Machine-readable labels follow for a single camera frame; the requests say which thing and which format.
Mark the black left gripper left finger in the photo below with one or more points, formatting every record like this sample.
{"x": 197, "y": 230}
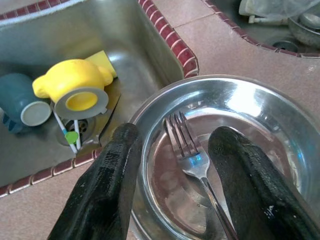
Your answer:
{"x": 100, "y": 187}

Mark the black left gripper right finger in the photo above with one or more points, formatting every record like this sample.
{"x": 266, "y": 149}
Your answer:
{"x": 250, "y": 187}

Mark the steel fork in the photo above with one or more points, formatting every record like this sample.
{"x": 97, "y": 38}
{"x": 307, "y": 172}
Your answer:
{"x": 195, "y": 162}

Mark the steel bowl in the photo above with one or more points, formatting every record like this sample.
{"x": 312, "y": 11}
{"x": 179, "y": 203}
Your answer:
{"x": 250, "y": 105}

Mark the yellow plastic bowl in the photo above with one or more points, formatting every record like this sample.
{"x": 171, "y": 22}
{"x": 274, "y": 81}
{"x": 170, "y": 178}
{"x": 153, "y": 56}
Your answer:
{"x": 72, "y": 75}

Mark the blue rabbit mug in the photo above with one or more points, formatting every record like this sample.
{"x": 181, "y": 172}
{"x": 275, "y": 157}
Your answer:
{"x": 15, "y": 95}

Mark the white stick green disc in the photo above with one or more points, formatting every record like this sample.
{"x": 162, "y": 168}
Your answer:
{"x": 71, "y": 137}

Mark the square steel drain plate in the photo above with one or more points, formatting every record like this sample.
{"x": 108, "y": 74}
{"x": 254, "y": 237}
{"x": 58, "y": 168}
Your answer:
{"x": 112, "y": 105}

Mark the bright yellow sponge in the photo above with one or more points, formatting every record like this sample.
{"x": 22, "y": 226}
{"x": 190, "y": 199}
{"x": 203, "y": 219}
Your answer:
{"x": 103, "y": 58}

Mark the steel sink basin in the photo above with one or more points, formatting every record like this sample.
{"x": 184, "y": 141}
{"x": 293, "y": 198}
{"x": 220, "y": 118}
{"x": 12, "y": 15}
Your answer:
{"x": 125, "y": 37}
{"x": 262, "y": 35}

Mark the steel pot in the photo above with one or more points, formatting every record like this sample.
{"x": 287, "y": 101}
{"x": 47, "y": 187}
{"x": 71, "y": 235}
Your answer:
{"x": 307, "y": 35}

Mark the clear plastic bag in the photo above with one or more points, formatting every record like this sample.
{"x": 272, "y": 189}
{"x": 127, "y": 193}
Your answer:
{"x": 275, "y": 10}

